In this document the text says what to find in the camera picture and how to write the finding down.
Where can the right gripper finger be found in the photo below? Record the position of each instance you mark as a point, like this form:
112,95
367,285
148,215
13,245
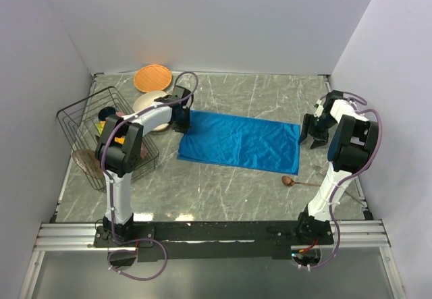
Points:
307,120
319,141

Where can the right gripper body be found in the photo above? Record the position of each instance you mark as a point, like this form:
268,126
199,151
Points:
321,125

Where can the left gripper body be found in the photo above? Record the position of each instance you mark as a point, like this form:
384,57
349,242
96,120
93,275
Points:
185,115

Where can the blue cloth napkin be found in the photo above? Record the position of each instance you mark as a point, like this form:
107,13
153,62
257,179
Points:
237,141

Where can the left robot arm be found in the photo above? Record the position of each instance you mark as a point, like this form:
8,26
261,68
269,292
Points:
119,149

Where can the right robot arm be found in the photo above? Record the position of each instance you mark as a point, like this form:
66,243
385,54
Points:
353,142

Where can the metal fork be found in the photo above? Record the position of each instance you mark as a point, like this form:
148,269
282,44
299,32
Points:
322,170

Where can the cream divided plate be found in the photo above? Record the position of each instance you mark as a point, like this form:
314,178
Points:
147,99

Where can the pink plate in rack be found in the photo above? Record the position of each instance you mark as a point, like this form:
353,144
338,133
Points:
143,149

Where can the orange woven round mat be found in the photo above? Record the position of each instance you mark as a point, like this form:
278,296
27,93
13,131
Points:
152,77

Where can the wooden spoon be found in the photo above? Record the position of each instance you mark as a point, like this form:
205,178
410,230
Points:
289,182

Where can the yellow plate in rack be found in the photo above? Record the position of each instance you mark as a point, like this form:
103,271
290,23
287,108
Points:
99,126

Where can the dark blue bowl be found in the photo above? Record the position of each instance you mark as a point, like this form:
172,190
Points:
106,112

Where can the brown wooden plate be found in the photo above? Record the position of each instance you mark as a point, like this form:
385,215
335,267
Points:
86,161

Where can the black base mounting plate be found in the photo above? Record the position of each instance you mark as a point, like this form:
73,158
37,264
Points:
214,239

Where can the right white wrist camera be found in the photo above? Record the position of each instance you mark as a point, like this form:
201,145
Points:
319,108

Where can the black wire dish rack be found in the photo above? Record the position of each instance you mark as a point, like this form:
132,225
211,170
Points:
78,122

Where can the aluminium rail frame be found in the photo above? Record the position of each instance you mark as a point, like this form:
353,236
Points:
61,237

